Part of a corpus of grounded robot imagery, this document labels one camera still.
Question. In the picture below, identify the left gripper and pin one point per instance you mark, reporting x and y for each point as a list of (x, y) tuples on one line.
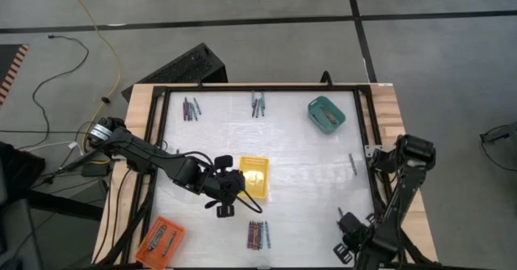
[(226, 185)]

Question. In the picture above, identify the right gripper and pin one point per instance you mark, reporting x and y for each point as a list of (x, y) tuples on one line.
[(353, 229)]

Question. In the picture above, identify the blue crayon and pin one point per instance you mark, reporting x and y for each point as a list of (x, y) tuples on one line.
[(261, 235)]

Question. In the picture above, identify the crayons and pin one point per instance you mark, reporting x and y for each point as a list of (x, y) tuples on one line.
[(353, 164)]

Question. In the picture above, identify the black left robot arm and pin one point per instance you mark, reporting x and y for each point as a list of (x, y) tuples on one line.
[(141, 153)]

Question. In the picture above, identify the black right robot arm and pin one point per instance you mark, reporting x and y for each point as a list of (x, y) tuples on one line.
[(398, 197)]

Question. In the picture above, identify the yellow plastic basket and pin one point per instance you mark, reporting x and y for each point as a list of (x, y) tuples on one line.
[(262, 189)]

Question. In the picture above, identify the orange plastic basket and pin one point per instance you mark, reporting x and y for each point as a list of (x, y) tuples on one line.
[(155, 258)]

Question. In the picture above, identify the teal plastic basket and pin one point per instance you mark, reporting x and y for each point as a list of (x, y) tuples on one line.
[(315, 108)]

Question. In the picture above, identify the black keyboard on floor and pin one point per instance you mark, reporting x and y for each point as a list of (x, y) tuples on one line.
[(182, 68)]

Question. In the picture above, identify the black power adapter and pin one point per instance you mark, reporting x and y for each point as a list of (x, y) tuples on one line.
[(95, 170)]

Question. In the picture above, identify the black hook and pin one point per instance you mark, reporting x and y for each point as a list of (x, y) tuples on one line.
[(325, 78)]

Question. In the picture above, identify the black mat with striped edge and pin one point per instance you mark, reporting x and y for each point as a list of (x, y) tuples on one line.
[(8, 68)]

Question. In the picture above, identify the silver metal bracket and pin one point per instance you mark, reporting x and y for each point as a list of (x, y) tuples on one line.
[(369, 150)]

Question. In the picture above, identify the black frame beam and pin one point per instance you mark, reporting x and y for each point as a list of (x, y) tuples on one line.
[(60, 205)]

